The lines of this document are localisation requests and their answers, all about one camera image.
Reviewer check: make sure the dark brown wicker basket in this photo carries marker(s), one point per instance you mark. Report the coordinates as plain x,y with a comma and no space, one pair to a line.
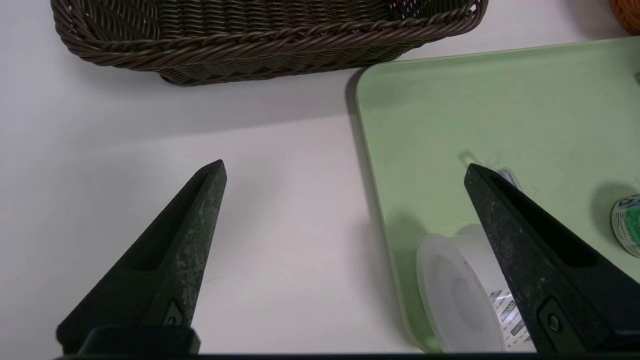
250,45

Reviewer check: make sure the light green plastic tray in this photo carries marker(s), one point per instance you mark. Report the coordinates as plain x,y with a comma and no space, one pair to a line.
500,110

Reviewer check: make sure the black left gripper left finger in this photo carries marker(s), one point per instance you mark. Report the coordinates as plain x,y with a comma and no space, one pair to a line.
170,265

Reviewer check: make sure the tin can gold lid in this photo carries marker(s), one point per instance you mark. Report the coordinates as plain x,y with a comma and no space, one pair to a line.
629,225

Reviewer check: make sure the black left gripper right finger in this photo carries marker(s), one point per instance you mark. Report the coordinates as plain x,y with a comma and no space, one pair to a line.
550,280

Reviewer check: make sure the orange wicker basket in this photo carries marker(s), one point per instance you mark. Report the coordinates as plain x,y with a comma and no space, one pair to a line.
627,12

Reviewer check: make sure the clear tape roll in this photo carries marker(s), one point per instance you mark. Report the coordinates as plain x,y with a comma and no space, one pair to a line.
455,290

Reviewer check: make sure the clear grey pencil lead case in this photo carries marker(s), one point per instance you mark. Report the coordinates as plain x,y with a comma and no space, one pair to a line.
509,177

